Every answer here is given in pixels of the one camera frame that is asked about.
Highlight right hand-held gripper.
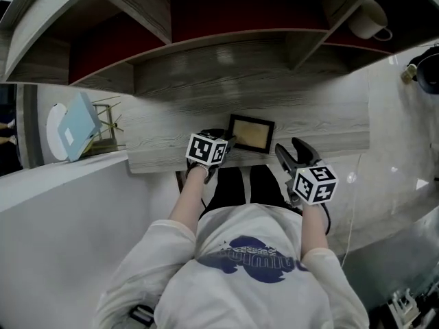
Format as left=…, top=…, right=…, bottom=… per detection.
left=275, top=137, right=340, bottom=206

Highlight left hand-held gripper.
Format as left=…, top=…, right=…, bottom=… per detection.
left=185, top=127, right=238, bottom=184

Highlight black framed picture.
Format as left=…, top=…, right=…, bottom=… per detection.
left=226, top=114, right=276, bottom=155

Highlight person's left forearm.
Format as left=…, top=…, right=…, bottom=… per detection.
left=167, top=164, right=209, bottom=232

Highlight person's right forearm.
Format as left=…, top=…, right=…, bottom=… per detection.
left=300, top=202, right=330, bottom=256

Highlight wooden shelf desk unit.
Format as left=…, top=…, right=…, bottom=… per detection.
left=0, top=0, right=439, bottom=174

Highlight person's black trousers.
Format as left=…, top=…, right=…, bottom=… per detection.
left=207, top=165, right=285, bottom=215

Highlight person's white printed shirt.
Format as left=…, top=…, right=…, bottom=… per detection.
left=94, top=203, right=370, bottom=329

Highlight light blue flat box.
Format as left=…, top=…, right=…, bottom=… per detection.
left=56, top=91, right=103, bottom=163

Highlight white mug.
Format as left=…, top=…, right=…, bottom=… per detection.
left=348, top=0, right=393, bottom=42

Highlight black bag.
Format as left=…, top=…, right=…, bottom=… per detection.
left=407, top=42, right=439, bottom=94

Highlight white round disc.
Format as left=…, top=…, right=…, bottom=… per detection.
left=46, top=103, right=69, bottom=160

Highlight thin white cable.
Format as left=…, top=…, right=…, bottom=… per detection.
left=342, top=154, right=361, bottom=270

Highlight dark striped strap buckle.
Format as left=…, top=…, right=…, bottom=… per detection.
left=130, top=305, right=155, bottom=325

